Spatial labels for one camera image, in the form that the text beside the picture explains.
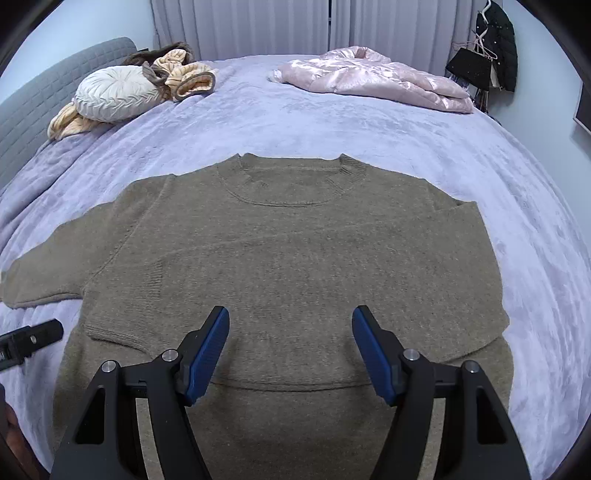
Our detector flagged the lavender plush blanket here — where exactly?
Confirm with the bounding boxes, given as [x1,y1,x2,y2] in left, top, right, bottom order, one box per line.
[0,54,583,472]

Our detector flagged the grey pleated curtain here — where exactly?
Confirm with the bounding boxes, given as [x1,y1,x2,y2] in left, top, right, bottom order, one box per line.
[150,0,331,63]
[330,0,476,61]

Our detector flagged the grey quilted headboard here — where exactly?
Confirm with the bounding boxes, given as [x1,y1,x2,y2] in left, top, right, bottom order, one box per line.
[0,37,139,190]

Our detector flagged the pink satin puffer jacket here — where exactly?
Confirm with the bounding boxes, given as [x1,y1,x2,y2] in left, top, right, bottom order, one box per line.
[269,45,475,114]

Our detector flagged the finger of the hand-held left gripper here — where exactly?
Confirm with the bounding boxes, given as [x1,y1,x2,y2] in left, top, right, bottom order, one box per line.
[0,319,64,372]

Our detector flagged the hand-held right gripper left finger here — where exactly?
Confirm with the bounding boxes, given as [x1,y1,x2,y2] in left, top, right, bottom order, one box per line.
[50,305,230,480]

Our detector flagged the round white pleated pillow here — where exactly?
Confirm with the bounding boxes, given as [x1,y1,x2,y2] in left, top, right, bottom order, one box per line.
[74,65,160,123]

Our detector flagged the black hanging jacket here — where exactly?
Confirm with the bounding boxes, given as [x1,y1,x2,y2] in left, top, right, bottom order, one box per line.
[475,0,518,93]

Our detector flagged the olive brown knit sweater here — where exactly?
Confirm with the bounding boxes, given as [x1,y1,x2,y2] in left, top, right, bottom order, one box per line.
[0,153,515,480]

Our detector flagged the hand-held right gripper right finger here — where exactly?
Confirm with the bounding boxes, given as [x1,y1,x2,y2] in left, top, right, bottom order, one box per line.
[352,305,532,480]

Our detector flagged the brown furry garment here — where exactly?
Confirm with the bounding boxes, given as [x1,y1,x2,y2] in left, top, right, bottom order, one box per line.
[122,41,195,68]

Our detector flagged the black hanging bag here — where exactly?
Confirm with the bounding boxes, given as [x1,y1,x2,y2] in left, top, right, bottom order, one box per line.
[445,46,494,92]

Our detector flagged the thin wire clothes hanger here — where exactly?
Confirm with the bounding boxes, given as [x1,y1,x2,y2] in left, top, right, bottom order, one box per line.
[473,28,500,62]

